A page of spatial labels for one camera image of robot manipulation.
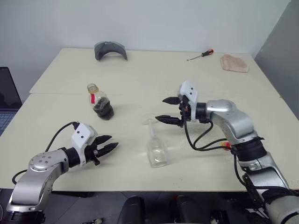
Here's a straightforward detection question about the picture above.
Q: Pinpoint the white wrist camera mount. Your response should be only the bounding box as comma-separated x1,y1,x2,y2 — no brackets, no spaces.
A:
71,123,99,165
178,80,199,122

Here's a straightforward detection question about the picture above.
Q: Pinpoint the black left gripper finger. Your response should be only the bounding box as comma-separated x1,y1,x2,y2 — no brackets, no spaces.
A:
100,142,119,157
96,134,113,147

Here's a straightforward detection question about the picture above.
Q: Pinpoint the clear wine glass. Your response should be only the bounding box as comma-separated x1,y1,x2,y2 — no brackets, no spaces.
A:
141,113,169,169

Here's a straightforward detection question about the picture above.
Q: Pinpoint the plastic bottle with dark drink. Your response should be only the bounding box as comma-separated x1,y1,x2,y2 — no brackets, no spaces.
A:
86,83,115,121

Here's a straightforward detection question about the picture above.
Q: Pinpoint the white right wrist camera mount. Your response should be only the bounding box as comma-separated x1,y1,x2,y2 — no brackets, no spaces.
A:
178,80,199,122

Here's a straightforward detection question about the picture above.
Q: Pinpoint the gray partition panel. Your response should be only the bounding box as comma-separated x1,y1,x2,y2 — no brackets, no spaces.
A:
253,0,299,100

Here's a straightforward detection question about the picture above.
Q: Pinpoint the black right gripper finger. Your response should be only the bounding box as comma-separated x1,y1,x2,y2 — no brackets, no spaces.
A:
162,96,181,105
155,114,182,127

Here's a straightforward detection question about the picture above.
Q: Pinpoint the open laptop computer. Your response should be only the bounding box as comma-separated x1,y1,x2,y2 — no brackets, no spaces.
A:
0,67,23,138

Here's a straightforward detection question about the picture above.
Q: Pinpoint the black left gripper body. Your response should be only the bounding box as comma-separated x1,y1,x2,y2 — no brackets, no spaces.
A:
85,138,102,166

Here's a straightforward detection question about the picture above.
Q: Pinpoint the gray baseball cap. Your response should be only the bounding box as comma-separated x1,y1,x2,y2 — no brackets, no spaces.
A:
94,41,128,63

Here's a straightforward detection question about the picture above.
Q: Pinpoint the beige folded cloth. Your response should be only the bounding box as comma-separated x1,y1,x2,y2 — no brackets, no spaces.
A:
220,54,250,74

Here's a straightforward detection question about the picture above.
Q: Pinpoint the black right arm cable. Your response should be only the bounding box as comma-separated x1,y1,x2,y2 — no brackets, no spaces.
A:
183,116,267,217

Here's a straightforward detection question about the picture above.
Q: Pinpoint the orange black handled screwdriver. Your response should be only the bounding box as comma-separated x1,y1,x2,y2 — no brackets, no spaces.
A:
186,49,214,62

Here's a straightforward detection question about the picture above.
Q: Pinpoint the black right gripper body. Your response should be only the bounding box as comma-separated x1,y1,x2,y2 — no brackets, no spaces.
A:
178,96,191,128

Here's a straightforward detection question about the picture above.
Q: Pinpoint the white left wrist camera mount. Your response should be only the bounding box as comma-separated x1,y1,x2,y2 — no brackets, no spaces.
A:
71,123,99,165

